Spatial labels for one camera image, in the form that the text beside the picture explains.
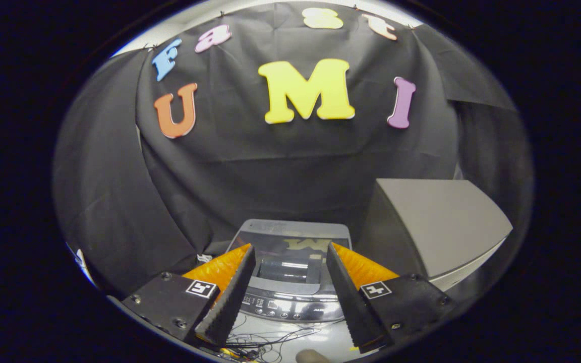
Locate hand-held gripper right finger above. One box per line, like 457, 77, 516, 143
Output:
326, 242, 457, 354

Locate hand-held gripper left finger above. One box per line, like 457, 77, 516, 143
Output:
121, 244, 257, 348

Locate grey washing machine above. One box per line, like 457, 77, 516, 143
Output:
224, 218, 356, 324

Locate dark washing machine lid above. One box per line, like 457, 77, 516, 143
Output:
227, 219, 353, 296

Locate grey cabinet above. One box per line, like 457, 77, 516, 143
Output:
353, 178, 514, 293

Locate white plastic object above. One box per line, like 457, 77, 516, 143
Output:
68, 244, 95, 285

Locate black backdrop cloth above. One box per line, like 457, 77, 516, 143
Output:
51, 2, 534, 299

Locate thin black cables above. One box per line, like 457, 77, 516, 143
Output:
217, 315, 347, 361

